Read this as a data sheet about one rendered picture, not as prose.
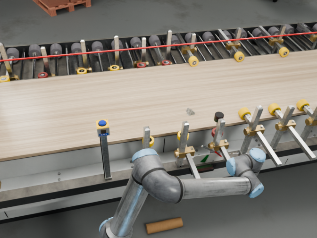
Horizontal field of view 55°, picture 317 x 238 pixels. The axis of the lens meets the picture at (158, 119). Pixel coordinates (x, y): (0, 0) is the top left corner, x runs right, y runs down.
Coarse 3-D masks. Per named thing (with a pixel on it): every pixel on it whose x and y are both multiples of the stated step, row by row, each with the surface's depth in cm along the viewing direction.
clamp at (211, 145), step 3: (222, 141) 215; (210, 144) 213; (213, 144) 213; (219, 144) 213; (222, 144) 213; (225, 144) 213; (228, 144) 214; (210, 147) 212; (213, 147) 212; (216, 147) 212; (219, 147) 213; (225, 147) 215; (216, 150) 215
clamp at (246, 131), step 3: (258, 126) 214; (246, 129) 211; (249, 129) 211; (258, 129) 212; (261, 129) 212; (264, 129) 212; (243, 132) 215; (246, 132) 211; (249, 132) 211; (252, 132) 211; (255, 132) 212; (261, 132) 214; (246, 135) 212; (249, 135) 211; (252, 135) 213; (255, 135) 214
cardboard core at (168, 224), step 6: (156, 222) 254; (162, 222) 254; (168, 222) 254; (174, 222) 255; (180, 222) 255; (150, 228) 250; (156, 228) 251; (162, 228) 252; (168, 228) 253; (174, 228) 256
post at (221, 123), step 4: (220, 120) 197; (224, 120) 197; (220, 124) 197; (224, 124) 198; (216, 128) 204; (220, 128) 200; (216, 132) 205; (220, 132) 203; (216, 136) 206; (220, 136) 206; (216, 140) 208; (216, 144) 211
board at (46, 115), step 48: (0, 96) 233; (48, 96) 236; (96, 96) 239; (144, 96) 242; (192, 96) 245; (240, 96) 248; (288, 96) 251; (0, 144) 199; (48, 144) 201; (96, 144) 205
